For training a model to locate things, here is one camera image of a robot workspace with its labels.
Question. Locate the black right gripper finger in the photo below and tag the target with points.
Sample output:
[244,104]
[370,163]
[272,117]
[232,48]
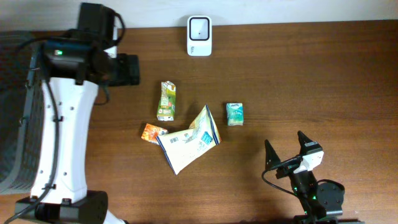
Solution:
[272,159]
[307,146]

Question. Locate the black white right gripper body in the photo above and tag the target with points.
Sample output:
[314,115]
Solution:
[288,170]

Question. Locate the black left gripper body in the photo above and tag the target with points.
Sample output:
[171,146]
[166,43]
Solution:
[122,71]

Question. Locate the small green tissue pack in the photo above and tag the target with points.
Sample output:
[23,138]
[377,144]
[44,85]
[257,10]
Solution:
[235,114]

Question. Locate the yellow white snack bag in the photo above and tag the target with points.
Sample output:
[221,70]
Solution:
[181,148]

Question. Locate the green white juice carton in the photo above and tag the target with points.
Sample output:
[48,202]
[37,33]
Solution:
[166,106]

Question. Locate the small orange tissue pack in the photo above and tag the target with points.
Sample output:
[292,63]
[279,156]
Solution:
[151,132]

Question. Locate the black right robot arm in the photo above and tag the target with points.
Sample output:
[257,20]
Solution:
[321,199]

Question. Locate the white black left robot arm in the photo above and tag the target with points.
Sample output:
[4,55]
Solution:
[49,87]

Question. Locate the white barcode scanner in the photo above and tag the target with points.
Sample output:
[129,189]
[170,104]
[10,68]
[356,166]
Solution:
[199,36]

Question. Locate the dark grey plastic basket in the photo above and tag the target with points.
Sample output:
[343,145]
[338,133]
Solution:
[22,111]

